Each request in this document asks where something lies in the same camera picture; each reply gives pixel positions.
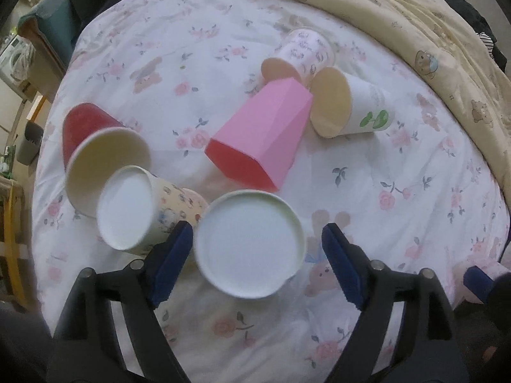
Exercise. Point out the grey bin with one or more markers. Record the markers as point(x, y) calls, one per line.
point(28, 143)

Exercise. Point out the pink lettered white paper cup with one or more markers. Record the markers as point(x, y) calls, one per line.
point(305, 52)

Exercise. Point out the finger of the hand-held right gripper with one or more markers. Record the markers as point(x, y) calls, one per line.
point(477, 284)

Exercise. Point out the striped garment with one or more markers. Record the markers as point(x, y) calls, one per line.
point(487, 42)

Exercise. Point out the floral white bed sheet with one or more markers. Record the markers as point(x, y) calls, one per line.
point(191, 48)

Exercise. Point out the wooden side table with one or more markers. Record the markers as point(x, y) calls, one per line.
point(38, 56)

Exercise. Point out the red paper cup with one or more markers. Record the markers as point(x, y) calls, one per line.
point(82, 125)

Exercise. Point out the green cloth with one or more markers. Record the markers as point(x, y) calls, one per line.
point(54, 16)

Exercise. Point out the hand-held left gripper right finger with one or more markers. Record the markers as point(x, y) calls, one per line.
point(342, 267)

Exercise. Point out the pink faceted plastic cup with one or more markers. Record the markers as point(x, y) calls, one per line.
point(261, 127)

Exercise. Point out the yellow wooden chair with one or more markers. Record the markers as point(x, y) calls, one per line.
point(14, 247)

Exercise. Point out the green leaf print paper cup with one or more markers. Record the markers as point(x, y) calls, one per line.
point(369, 101)

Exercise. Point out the plain white paper cup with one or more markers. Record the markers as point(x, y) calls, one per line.
point(247, 243)

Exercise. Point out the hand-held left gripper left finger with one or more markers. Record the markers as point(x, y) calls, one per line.
point(172, 263)

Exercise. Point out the yellow cartoon print paper cup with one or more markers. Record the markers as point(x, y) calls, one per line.
point(123, 207)

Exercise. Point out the beige bear print blanket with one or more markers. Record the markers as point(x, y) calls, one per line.
point(399, 12)

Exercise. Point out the dark clothing pile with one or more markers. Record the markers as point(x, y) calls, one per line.
point(463, 12)

